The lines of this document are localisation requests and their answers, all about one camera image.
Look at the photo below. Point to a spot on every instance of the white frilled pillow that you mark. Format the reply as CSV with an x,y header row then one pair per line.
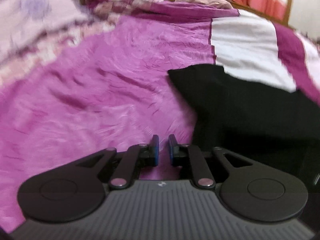
x,y
32,17

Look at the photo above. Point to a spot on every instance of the black buttoned cardigan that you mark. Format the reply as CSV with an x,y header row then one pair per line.
x,y
237,110

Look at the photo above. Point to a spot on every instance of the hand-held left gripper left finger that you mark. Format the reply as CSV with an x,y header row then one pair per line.
x,y
156,151

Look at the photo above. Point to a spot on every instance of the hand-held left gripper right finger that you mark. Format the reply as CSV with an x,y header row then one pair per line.
x,y
172,151

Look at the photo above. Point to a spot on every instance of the folded purple floral quilt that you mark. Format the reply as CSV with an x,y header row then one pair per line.
x,y
130,2

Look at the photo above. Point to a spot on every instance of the wooden window frame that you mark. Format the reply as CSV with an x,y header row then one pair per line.
x,y
290,5

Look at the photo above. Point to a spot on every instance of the purple and white bed blanket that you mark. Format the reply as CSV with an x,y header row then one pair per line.
x,y
100,80

